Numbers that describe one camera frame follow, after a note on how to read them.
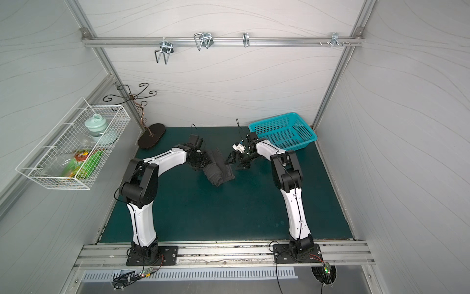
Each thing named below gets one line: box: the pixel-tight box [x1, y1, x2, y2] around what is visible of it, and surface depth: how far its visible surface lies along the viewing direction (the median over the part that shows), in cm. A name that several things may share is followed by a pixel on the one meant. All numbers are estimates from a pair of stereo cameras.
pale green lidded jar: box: [84, 113, 108, 138], surface depth 67 cm
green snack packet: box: [62, 148, 105, 179], surface depth 64 cm
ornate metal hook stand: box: [102, 82, 158, 138], surface depth 95 cm
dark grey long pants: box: [203, 147, 236, 187], surface depth 95 cm
